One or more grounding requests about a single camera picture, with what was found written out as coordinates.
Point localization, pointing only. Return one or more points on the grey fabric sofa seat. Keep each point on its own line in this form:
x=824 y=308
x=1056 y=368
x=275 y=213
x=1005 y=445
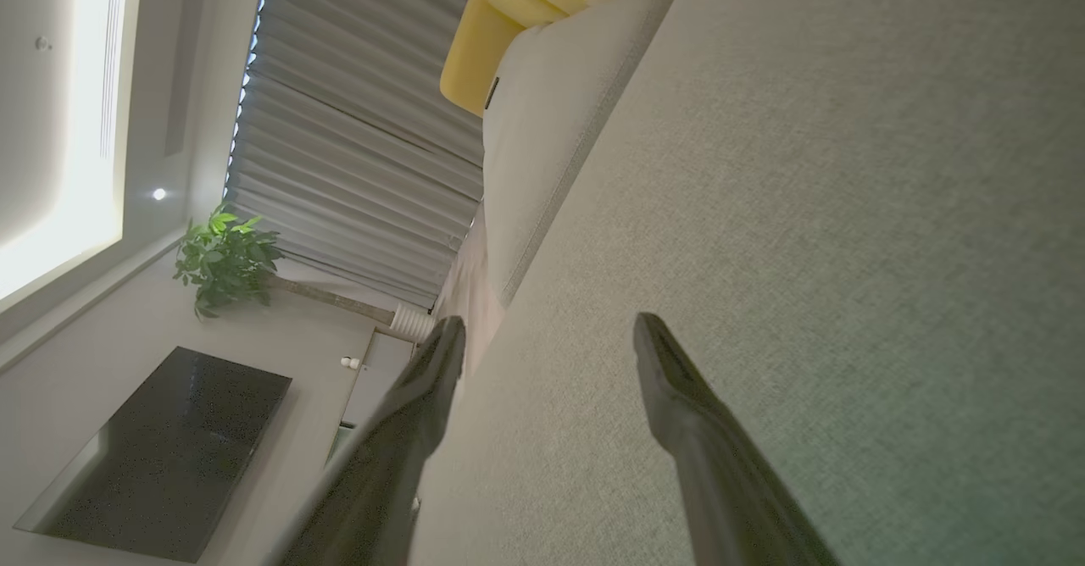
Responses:
x=848 y=252

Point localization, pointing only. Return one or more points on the grey fabric sofa section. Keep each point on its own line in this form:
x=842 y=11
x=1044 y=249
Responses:
x=551 y=125

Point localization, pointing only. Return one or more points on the white ribbed plant pot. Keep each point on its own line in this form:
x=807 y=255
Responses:
x=413 y=324

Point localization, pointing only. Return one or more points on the white low cabinet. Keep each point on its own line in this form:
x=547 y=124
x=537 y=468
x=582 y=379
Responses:
x=377 y=380

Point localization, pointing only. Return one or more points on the grey pleated curtain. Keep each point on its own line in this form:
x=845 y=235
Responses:
x=356 y=125

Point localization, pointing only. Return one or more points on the green leafy house plant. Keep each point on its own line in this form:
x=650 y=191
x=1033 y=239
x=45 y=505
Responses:
x=225 y=261

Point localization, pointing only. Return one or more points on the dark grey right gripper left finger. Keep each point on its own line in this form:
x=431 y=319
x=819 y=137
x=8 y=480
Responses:
x=381 y=464

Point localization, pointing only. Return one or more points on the black flat television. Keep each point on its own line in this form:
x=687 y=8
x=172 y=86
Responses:
x=169 y=447

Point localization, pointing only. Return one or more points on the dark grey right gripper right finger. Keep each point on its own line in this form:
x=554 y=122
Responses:
x=720 y=481

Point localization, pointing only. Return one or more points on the yellow cushion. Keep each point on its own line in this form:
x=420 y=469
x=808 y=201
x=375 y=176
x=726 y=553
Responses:
x=483 y=32

